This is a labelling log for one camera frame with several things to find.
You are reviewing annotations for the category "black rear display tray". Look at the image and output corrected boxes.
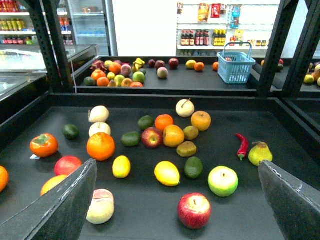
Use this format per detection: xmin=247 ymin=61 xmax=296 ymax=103
xmin=72 ymin=56 xmax=281 ymax=98

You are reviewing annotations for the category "green apple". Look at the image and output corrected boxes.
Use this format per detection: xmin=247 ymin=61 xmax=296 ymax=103
xmin=207 ymin=165 xmax=239 ymax=198

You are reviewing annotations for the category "red yellow apple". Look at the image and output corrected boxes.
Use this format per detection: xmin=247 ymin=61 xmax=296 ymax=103
xmin=141 ymin=127 xmax=163 ymax=149

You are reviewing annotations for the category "brown kiwi back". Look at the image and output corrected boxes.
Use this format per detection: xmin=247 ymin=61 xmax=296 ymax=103
xmin=183 ymin=125 xmax=199 ymax=141

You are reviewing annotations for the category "pale peach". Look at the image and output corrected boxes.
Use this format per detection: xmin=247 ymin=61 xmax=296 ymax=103
xmin=86 ymin=189 xmax=115 ymax=225

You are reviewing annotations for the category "white pear lying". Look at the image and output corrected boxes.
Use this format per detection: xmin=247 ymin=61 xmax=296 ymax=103
xmin=88 ymin=105 xmax=110 ymax=123

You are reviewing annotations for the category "dark green avocado front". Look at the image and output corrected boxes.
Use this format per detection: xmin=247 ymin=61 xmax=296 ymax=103
xmin=184 ymin=156 xmax=203 ymax=180

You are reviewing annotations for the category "blue shopping basket far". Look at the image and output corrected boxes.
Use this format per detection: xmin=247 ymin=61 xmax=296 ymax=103
xmin=217 ymin=42 xmax=256 ymax=85

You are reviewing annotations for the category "red chili pepper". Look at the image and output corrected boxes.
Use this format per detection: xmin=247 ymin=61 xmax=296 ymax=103
xmin=235 ymin=133 xmax=249 ymax=161

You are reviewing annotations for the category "orange at left edge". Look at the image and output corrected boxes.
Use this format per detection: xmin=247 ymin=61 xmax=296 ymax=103
xmin=0 ymin=166 xmax=9 ymax=192

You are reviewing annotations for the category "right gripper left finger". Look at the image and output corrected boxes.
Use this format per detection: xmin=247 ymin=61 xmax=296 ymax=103
xmin=0 ymin=159 xmax=97 ymax=240

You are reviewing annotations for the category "small orange tangerine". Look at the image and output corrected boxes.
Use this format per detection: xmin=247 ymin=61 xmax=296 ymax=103
xmin=155 ymin=114 xmax=174 ymax=132

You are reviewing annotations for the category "black display tray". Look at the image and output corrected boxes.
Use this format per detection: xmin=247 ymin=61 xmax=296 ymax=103
xmin=0 ymin=93 xmax=320 ymax=240
xmin=72 ymin=56 xmax=281 ymax=98

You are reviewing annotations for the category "yellow lemon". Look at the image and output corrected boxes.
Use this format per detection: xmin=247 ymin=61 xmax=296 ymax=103
xmin=112 ymin=155 xmax=131 ymax=179
xmin=154 ymin=161 xmax=180 ymax=187

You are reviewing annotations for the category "brown kiwi front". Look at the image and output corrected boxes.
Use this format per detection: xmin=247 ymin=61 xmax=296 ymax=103
xmin=176 ymin=141 xmax=197 ymax=158

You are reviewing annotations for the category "dark green avocado left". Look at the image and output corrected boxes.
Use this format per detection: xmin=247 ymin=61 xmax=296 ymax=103
xmin=62 ymin=124 xmax=80 ymax=140

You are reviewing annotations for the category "white bottle shelf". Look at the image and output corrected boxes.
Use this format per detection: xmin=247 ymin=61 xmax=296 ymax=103
xmin=176 ymin=0 xmax=280 ymax=56

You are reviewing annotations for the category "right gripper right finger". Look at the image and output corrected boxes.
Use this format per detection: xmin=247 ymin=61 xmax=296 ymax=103
xmin=258 ymin=160 xmax=320 ymax=240

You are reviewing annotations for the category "orange persimmon green calyx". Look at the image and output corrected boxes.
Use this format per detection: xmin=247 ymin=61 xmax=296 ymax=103
xmin=29 ymin=133 xmax=59 ymax=158

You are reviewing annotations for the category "green lime back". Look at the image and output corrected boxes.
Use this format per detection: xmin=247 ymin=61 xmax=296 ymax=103
xmin=137 ymin=115 xmax=155 ymax=131

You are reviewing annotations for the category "green lime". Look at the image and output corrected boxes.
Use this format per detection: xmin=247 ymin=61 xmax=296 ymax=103
xmin=137 ymin=115 xmax=155 ymax=131
xmin=121 ymin=131 xmax=141 ymax=147

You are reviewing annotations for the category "brown kiwi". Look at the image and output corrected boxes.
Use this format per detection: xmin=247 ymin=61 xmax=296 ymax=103
xmin=176 ymin=141 xmax=197 ymax=158
xmin=183 ymin=125 xmax=199 ymax=141

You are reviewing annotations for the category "red pomegranate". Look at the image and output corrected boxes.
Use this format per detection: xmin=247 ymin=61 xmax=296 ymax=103
xmin=54 ymin=155 xmax=83 ymax=176

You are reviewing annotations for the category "large orange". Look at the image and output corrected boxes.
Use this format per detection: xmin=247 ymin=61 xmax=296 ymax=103
xmin=86 ymin=132 xmax=116 ymax=162

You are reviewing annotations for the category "dark green avocado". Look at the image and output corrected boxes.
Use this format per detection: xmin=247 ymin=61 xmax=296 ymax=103
xmin=184 ymin=156 xmax=203 ymax=180
xmin=62 ymin=124 xmax=80 ymax=140

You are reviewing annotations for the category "black front display tray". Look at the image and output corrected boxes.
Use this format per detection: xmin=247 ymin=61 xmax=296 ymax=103
xmin=0 ymin=93 xmax=320 ymax=240

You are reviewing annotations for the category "white price tag card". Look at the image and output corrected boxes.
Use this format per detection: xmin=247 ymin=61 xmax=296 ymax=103
xmin=30 ymin=154 xmax=40 ymax=160

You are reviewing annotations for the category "white pear middle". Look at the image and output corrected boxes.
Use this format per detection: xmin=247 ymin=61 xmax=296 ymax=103
xmin=88 ymin=122 xmax=112 ymax=137

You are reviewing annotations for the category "glass door refrigerator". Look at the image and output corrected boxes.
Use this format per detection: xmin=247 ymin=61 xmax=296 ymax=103
xmin=66 ymin=0 xmax=118 ymax=57

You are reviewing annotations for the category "green lime front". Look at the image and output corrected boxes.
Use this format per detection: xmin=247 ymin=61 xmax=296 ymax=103
xmin=121 ymin=131 xmax=141 ymax=147

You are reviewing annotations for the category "chest freezer glass lid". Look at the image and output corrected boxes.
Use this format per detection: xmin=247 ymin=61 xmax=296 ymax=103
xmin=0 ymin=44 xmax=98 ymax=97

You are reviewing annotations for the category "red apple front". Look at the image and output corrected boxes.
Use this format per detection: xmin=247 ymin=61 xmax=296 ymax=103
xmin=177 ymin=192 xmax=212 ymax=230

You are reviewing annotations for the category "golden round pear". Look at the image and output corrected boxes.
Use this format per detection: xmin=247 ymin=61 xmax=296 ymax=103
xmin=191 ymin=111 xmax=212 ymax=132

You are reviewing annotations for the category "yellow green pear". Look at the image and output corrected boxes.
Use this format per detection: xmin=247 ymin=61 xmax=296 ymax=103
xmin=248 ymin=141 xmax=273 ymax=167

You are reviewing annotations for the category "orange yellow mango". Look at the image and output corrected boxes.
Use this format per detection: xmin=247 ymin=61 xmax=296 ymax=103
xmin=40 ymin=174 xmax=68 ymax=196

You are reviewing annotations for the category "yellow orange persimmon fruit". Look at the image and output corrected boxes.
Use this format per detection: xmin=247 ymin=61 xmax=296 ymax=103
xmin=163 ymin=125 xmax=185 ymax=148

